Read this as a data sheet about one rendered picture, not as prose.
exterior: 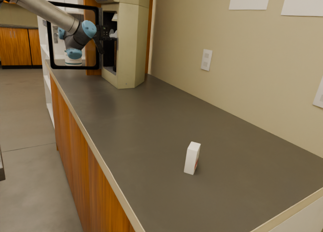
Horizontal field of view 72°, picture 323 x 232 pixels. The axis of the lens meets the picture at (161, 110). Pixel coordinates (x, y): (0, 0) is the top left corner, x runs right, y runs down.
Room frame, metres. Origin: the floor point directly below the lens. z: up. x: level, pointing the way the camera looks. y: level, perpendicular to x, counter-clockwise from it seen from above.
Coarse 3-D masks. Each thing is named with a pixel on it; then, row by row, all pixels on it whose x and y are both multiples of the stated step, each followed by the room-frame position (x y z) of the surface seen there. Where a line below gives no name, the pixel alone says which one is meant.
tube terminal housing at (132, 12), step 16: (128, 0) 1.29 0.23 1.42; (144, 0) 1.42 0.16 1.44; (128, 16) 1.30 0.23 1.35; (144, 16) 1.44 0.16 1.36; (128, 32) 1.30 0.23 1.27; (144, 32) 1.46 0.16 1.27; (128, 48) 1.30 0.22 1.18; (144, 48) 1.48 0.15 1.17; (128, 64) 1.30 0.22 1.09; (144, 64) 1.50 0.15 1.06; (112, 80) 1.34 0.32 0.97; (128, 80) 1.30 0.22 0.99
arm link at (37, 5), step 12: (0, 0) 0.97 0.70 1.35; (12, 0) 0.96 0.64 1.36; (24, 0) 0.98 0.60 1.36; (36, 0) 1.00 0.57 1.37; (36, 12) 1.01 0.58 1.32; (48, 12) 1.03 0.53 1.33; (60, 12) 1.06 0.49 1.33; (60, 24) 1.06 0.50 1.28; (72, 24) 1.08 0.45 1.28; (84, 24) 1.11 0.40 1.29; (84, 36) 1.12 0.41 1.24
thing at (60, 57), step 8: (64, 8) 1.44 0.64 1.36; (72, 8) 1.45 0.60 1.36; (80, 16) 1.47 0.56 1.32; (88, 16) 1.49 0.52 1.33; (56, 32) 1.41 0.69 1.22; (56, 48) 1.41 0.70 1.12; (64, 48) 1.43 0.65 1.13; (88, 48) 1.49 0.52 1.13; (56, 56) 1.41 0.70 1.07; (64, 56) 1.43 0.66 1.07; (88, 56) 1.49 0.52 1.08; (56, 64) 1.41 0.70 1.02; (64, 64) 1.43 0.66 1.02; (72, 64) 1.45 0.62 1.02; (80, 64) 1.47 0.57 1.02; (88, 64) 1.49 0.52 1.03
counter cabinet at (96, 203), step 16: (64, 112) 1.32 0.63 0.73; (64, 128) 1.37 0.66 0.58; (64, 144) 1.42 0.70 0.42; (80, 144) 0.94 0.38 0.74; (64, 160) 1.49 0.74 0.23; (80, 160) 0.96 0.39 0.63; (96, 160) 0.71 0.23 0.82; (80, 176) 0.97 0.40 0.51; (96, 176) 0.71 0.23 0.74; (80, 192) 0.99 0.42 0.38; (96, 192) 0.71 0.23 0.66; (112, 192) 0.55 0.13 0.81; (80, 208) 1.02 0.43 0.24; (96, 208) 0.72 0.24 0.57; (112, 208) 0.55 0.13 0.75; (304, 208) 0.47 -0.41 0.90; (320, 208) 0.55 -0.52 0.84; (96, 224) 0.72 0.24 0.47; (112, 224) 0.55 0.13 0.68; (128, 224) 0.45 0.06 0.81; (288, 224) 0.44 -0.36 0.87; (304, 224) 0.50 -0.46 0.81; (320, 224) 0.59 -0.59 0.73
